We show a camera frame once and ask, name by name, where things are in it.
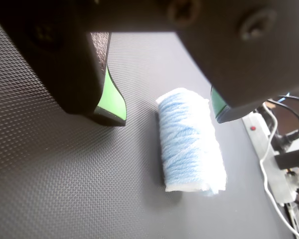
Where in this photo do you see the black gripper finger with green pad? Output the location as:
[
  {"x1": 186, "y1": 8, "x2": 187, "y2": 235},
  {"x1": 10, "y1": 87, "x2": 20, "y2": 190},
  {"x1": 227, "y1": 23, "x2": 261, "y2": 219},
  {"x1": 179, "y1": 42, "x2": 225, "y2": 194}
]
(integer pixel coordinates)
[
  {"x1": 89, "y1": 0, "x2": 299, "y2": 124},
  {"x1": 0, "y1": 0, "x2": 128, "y2": 127}
]

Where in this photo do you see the light blue yarn-wrapped block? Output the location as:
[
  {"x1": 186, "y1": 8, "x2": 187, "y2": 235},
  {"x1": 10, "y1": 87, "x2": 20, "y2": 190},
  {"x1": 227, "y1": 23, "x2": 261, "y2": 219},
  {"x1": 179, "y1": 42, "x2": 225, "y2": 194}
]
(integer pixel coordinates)
[{"x1": 155, "y1": 87, "x2": 227, "y2": 197}]

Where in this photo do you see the small black box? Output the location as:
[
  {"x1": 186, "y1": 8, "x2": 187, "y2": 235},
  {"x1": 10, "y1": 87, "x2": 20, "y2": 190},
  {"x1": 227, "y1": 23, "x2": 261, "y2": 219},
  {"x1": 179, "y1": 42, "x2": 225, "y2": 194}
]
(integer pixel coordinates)
[{"x1": 275, "y1": 148, "x2": 299, "y2": 170}]

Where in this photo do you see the dark textured table mat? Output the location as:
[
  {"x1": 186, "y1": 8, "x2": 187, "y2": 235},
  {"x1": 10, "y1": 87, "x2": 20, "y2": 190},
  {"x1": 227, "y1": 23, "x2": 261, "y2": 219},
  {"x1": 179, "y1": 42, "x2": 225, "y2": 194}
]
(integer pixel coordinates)
[{"x1": 0, "y1": 12, "x2": 299, "y2": 239}]

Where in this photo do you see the thin white cable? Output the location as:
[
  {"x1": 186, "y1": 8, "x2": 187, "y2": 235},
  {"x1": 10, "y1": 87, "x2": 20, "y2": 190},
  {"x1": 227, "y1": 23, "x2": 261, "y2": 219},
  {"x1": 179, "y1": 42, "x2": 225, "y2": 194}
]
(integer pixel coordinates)
[{"x1": 260, "y1": 101, "x2": 299, "y2": 239}]

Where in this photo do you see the white power strip red switch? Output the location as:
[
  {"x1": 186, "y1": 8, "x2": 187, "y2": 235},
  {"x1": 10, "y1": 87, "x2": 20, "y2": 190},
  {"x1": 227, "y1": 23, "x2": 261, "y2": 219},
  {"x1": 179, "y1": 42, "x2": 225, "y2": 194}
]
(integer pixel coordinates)
[{"x1": 241, "y1": 111, "x2": 297, "y2": 205}]

